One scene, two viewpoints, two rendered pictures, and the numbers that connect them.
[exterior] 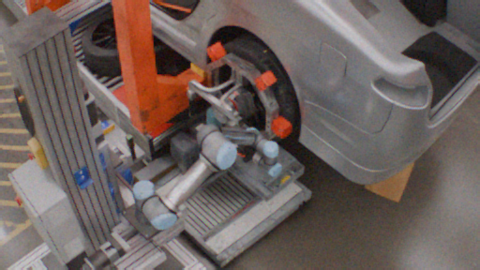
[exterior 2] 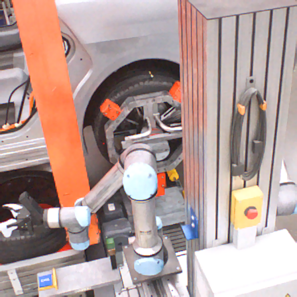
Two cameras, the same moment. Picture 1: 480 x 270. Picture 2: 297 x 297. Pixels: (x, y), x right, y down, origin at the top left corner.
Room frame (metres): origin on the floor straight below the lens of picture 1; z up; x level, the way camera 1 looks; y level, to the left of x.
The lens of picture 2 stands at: (1.18, 2.03, 2.45)
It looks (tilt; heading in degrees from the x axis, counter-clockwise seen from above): 36 degrees down; 302
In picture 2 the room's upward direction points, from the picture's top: 5 degrees counter-clockwise
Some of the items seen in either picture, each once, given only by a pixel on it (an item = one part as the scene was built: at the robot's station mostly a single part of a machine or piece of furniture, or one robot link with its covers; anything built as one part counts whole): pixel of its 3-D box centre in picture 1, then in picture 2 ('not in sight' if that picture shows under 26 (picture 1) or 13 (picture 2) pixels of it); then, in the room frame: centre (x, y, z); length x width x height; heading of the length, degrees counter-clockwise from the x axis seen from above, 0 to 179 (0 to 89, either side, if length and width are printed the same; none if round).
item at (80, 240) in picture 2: not in sight; (79, 232); (2.15, 1.03, 1.12); 0.11 x 0.08 x 0.11; 119
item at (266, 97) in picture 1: (241, 98); (151, 135); (2.41, -0.01, 0.85); 0.54 x 0.07 x 0.54; 43
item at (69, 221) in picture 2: not in sight; (75, 217); (2.14, 1.05, 1.21); 0.11 x 0.08 x 0.09; 29
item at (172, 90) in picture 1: (184, 79); not in sight; (2.77, 0.36, 0.69); 0.52 x 0.17 x 0.35; 133
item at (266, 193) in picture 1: (260, 163); (152, 205); (2.53, -0.14, 0.13); 0.50 x 0.36 x 0.10; 43
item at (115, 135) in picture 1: (117, 142); (78, 278); (2.44, 0.81, 0.44); 0.43 x 0.17 x 0.03; 43
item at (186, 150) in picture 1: (201, 145); (115, 227); (2.58, 0.26, 0.26); 0.42 x 0.18 x 0.35; 133
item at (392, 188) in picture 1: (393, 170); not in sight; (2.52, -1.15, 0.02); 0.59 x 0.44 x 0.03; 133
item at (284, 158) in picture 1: (260, 144); (150, 185); (2.53, -0.14, 0.32); 0.40 x 0.30 x 0.28; 43
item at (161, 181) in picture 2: not in sight; (154, 178); (2.44, -0.04, 0.48); 0.16 x 0.12 x 0.17; 133
